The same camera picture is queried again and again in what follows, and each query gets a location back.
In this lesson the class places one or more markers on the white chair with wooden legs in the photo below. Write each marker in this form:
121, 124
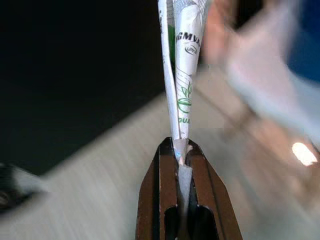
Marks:
262, 75

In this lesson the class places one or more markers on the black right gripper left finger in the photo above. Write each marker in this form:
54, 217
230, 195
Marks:
160, 190

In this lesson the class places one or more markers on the black door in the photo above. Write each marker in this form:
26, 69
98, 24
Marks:
75, 62

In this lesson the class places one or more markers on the blue bucket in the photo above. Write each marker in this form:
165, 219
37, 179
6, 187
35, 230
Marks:
307, 37

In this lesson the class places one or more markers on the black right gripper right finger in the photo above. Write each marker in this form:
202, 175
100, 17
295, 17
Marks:
210, 200

